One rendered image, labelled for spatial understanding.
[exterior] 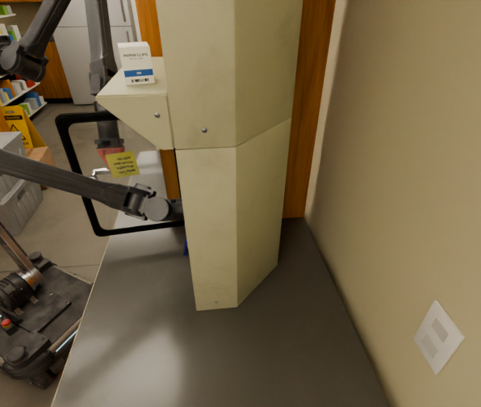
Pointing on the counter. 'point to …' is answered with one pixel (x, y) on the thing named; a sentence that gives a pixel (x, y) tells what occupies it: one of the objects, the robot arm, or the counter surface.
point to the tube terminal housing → (231, 134)
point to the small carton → (136, 63)
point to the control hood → (142, 105)
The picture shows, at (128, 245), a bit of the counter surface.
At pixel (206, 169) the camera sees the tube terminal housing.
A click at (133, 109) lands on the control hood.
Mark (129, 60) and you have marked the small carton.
